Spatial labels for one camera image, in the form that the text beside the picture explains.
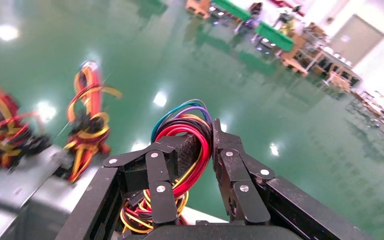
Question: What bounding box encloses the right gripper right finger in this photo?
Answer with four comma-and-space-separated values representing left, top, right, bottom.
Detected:
211, 118, 378, 240

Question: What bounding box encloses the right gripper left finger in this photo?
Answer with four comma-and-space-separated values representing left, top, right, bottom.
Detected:
54, 134, 202, 240

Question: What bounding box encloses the grey power supply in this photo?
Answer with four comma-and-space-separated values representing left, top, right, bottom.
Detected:
120, 99, 214, 234
23, 60, 123, 240
0, 77, 67, 213

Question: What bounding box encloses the green cloth covered table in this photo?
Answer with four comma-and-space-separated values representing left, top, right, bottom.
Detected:
254, 21, 295, 52
211, 0, 252, 22

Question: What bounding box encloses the grey room door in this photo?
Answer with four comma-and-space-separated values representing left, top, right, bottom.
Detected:
331, 13, 384, 67

